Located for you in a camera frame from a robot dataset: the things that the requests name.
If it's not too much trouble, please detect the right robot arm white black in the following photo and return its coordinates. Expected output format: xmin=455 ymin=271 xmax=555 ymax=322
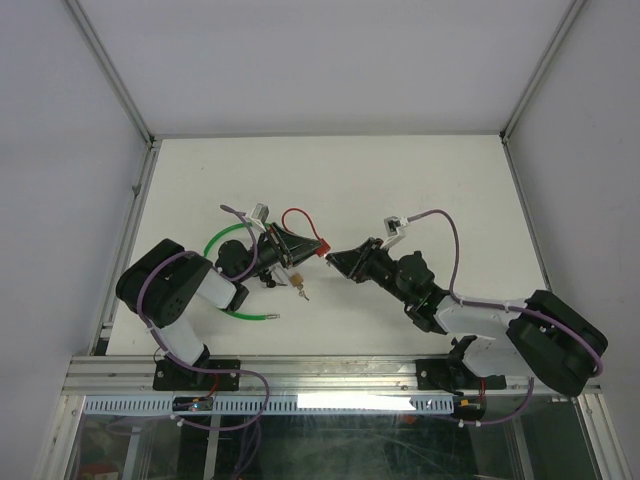
xmin=326 ymin=238 xmax=608 ymax=397

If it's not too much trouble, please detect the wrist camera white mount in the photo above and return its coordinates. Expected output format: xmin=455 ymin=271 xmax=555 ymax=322
xmin=381 ymin=216 xmax=409 ymax=250
xmin=245 ymin=203 xmax=269 ymax=232

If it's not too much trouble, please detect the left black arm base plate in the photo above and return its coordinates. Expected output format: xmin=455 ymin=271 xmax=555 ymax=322
xmin=152 ymin=359 xmax=240 ymax=392

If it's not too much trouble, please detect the grey slotted cable duct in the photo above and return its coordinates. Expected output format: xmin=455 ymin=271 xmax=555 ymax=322
xmin=84 ymin=393 xmax=454 ymax=417

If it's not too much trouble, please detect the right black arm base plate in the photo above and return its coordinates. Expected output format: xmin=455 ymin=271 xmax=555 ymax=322
xmin=415 ymin=358 xmax=507 ymax=395

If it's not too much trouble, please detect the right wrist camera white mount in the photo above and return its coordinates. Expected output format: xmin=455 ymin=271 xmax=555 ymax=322
xmin=381 ymin=216 xmax=409 ymax=250

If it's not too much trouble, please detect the black-headed key pair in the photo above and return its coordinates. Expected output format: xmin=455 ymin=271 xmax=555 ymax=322
xmin=263 ymin=279 xmax=287 ymax=289

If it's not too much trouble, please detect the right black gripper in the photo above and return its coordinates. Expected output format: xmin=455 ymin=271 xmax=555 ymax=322
xmin=325 ymin=237 xmax=413 ymax=306

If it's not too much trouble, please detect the green cable bike lock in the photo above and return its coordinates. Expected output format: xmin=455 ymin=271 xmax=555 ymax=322
xmin=203 ymin=223 xmax=280 ymax=322

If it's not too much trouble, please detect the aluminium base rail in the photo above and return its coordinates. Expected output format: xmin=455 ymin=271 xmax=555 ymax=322
xmin=62 ymin=353 xmax=601 ymax=396

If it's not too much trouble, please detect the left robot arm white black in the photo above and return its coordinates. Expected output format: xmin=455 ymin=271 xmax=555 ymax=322
xmin=116 ymin=223 xmax=326 ymax=389

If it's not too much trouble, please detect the red cable seal tag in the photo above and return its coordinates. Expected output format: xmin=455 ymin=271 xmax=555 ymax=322
xmin=280 ymin=207 xmax=333 ymax=259

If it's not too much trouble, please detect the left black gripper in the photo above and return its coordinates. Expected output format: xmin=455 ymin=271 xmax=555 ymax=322
xmin=237 ymin=222 xmax=323 ymax=283

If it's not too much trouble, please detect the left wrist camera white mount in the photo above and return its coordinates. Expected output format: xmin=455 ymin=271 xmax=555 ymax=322
xmin=245 ymin=203 xmax=269 ymax=232

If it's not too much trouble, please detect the brass padlock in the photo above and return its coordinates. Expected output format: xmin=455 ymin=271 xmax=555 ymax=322
xmin=273 ymin=267 xmax=304 ymax=289

